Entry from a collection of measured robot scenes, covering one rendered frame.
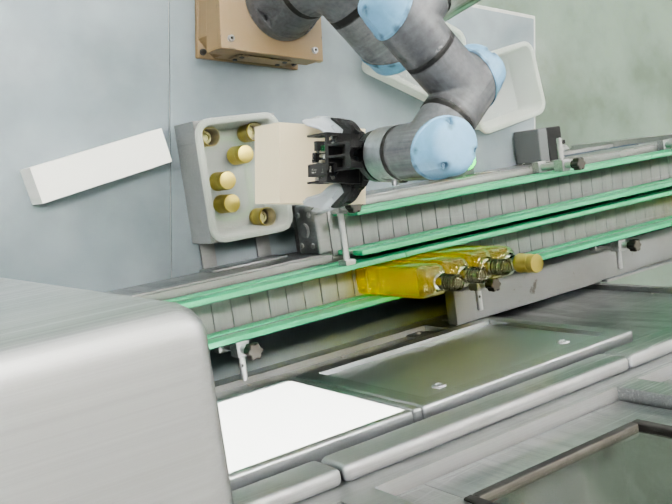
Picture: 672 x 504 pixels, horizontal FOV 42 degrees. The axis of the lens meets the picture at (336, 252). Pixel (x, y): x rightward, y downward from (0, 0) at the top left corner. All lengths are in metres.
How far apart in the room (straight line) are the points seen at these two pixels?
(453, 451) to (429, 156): 0.37
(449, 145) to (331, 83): 0.80
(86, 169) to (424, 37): 0.67
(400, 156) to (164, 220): 0.64
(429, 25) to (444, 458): 0.54
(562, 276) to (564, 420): 0.85
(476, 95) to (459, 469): 0.47
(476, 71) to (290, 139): 0.33
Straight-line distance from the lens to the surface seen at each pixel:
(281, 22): 1.63
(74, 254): 1.58
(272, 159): 1.34
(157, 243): 1.63
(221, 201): 1.63
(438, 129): 1.07
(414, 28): 1.10
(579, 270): 2.14
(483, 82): 1.15
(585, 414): 1.32
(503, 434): 1.20
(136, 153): 1.56
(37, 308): 0.16
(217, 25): 1.63
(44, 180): 1.51
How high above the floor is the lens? 2.25
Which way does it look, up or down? 55 degrees down
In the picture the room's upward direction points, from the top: 91 degrees clockwise
